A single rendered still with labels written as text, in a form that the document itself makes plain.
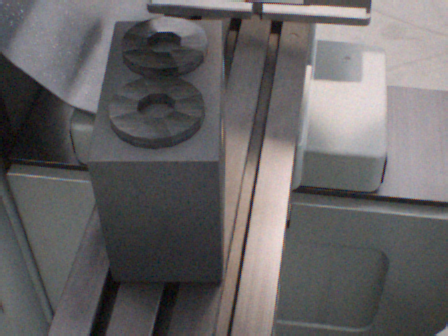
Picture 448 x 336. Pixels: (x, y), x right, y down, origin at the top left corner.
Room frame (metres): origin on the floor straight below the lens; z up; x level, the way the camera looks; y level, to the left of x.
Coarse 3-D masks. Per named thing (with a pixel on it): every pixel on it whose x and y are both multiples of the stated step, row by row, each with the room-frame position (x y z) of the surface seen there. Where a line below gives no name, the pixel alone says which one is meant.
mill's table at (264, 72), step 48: (240, 48) 0.87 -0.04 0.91; (288, 48) 0.86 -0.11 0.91; (240, 96) 0.76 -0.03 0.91; (288, 96) 0.75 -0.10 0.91; (240, 144) 0.66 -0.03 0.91; (288, 144) 0.66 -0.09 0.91; (240, 192) 0.59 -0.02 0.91; (288, 192) 0.58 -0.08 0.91; (96, 240) 0.51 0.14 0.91; (240, 240) 0.53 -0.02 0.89; (96, 288) 0.45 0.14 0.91; (144, 288) 0.45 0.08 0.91; (192, 288) 0.45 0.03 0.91; (240, 288) 0.44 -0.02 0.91
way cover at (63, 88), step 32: (0, 0) 0.90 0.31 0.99; (32, 0) 0.95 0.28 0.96; (64, 0) 1.00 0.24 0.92; (96, 0) 1.05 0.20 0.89; (128, 0) 1.09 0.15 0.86; (0, 32) 0.85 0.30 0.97; (32, 32) 0.90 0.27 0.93; (64, 32) 0.94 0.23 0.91; (96, 32) 0.98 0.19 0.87; (32, 64) 0.84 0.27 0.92; (64, 64) 0.87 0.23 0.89; (96, 64) 0.91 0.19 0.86; (64, 96) 0.82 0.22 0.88; (96, 96) 0.84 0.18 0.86
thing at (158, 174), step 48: (144, 48) 0.60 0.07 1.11; (192, 48) 0.60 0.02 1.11; (144, 96) 0.53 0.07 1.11; (192, 96) 0.52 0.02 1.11; (96, 144) 0.48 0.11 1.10; (144, 144) 0.47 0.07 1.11; (192, 144) 0.47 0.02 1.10; (96, 192) 0.46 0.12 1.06; (144, 192) 0.45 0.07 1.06; (192, 192) 0.45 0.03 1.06; (144, 240) 0.45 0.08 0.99; (192, 240) 0.45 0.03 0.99
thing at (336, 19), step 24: (168, 0) 0.97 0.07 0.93; (192, 0) 0.97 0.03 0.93; (216, 0) 0.96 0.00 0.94; (240, 0) 0.96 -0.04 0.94; (264, 0) 0.95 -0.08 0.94; (288, 0) 0.95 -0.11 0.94; (312, 0) 0.94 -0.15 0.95; (336, 0) 0.93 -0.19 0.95; (360, 0) 0.93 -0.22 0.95; (336, 24) 0.92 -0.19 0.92; (360, 24) 0.91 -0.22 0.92
